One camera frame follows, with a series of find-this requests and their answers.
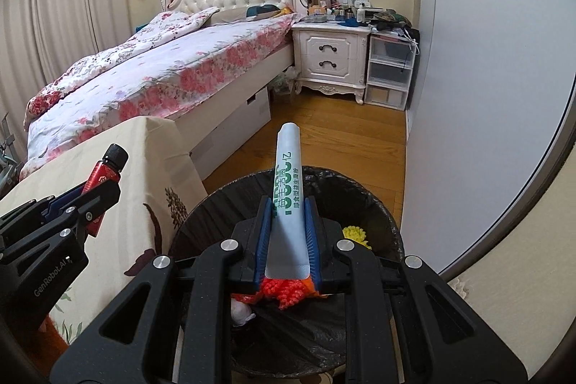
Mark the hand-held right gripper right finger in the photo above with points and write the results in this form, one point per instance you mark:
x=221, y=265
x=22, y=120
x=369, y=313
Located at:
x=311, y=240

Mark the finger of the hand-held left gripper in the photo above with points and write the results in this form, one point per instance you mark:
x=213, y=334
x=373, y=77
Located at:
x=63, y=202
x=96, y=204

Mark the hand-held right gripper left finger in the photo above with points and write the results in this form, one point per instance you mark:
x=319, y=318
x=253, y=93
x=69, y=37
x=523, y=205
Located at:
x=263, y=240

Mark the red bottle with black cap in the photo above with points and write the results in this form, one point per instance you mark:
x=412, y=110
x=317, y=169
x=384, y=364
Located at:
x=101, y=177

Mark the white tube with green print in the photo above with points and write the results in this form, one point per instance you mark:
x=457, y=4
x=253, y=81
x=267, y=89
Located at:
x=288, y=195

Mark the trash bin with black bag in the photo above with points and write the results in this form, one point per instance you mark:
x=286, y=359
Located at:
x=360, y=204

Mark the yellow foam net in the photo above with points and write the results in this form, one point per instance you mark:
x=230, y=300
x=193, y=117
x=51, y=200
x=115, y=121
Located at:
x=355, y=235

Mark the orange foam net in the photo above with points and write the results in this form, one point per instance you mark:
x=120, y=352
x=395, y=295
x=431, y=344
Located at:
x=288, y=290

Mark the orange fabric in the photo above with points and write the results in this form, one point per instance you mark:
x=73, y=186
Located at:
x=60, y=334

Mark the grey office chair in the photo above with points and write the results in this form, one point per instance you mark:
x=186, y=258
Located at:
x=9, y=150

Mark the crumpled white tissue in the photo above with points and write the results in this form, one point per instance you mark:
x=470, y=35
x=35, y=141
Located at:
x=240, y=313

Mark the white storage box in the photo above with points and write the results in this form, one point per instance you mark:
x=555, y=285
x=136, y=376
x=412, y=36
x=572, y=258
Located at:
x=238, y=127

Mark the clear plastic bag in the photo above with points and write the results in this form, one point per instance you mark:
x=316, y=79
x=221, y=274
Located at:
x=285, y=82

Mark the floral quilt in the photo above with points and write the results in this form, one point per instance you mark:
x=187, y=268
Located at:
x=135, y=42

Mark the floral bedsheet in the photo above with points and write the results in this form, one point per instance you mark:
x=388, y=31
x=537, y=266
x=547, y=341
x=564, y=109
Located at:
x=202, y=64

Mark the white nightstand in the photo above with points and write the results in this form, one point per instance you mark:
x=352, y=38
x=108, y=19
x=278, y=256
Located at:
x=330, y=55

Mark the clear plastic drawer unit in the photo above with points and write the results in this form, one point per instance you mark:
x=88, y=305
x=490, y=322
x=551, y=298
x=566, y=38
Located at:
x=389, y=71

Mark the beige curtains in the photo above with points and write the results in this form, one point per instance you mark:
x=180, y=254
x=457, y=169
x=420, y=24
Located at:
x=58, y=6

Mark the dark pillow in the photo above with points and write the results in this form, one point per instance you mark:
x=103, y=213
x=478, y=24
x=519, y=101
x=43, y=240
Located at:
x=258, y=11

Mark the white wardrobe door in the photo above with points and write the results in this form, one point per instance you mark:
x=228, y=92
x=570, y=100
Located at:
x=495, y=96

